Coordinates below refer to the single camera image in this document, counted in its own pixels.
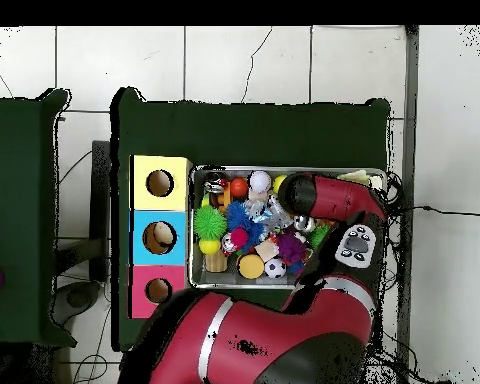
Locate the crushed silver can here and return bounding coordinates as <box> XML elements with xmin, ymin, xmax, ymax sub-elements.
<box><xmin>293</xmin><ymin>215</ymin><xmax>316</xmax><ymax>234</ymax></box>

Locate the shallow metal mesh bin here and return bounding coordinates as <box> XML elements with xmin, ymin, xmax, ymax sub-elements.
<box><xmin>188</xmin><ymin>164</ymin><xmax>388</xmax><ymax>290</ymax></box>

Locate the wooden box with three holes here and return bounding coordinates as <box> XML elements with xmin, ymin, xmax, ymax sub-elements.
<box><xmin>128</xmin><ymin>154</ymin><xmax>193</xmax><ymax>320</ymax></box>

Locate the blue puffer ball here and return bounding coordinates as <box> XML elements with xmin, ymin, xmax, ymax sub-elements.
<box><xmin>224</xmin><ymin>200</ymin><xmax>265</xmax><ymax>253</ymax></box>

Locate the small orange ball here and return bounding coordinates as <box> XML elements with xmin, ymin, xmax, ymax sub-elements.
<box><xmin>229</xmin><ymin>177</ymin><xmax>249</xmax><ymax>199</ymax></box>

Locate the green puffer ball with eyes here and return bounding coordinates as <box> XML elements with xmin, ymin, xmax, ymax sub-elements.
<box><xmin>192</xmin><ymin>204</ymin><xmax>228</xmax><ymax>242</ymax></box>

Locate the white baseball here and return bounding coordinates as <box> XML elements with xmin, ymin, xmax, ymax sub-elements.
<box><xmin>248</xmin><ymin>170</ymin><xmax>272</xmax><ymax>194</ymax></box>

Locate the orange round sponge disc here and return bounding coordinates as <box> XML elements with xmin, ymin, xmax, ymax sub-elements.
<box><xmin>236</xmin><ymin>254</ymin><xmax>266</xmax><ymax>280</ymax></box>

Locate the purple spiky fish toy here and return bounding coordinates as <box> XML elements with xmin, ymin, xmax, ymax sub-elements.
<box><xmin>276</xmin><ymin>231</ymin><xmax>307</xmax><ymax>266</ymax></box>

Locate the small soccer ball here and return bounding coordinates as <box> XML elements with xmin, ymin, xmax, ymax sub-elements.
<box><xmin>264</xmin><ymin>258</ymin><xmax>288</xmax><ymax>280</ymax></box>

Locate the cream knitted cloth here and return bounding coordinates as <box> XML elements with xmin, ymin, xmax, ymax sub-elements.
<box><xmin>337</xmin><ymin>169</ymin><xmax>384</xmax><ymax>190</ymax></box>

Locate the grey rounded floor object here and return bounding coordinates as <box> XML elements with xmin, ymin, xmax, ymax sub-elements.
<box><xmin>49</xmin><ymin>279</ymin><xmax>102</xmax><ymax>327</ymax></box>

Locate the grey metal pole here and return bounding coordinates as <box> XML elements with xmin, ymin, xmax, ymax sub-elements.
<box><xmin>395</xmin><ymin>25</ymin><xmax>420</xmax><ymax>384</ymax></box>

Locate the black cable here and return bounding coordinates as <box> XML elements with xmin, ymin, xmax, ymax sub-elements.
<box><xmin>387</xmin><ymin>204</ymin><xmax>480</xmax><ymax>217</ymax></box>

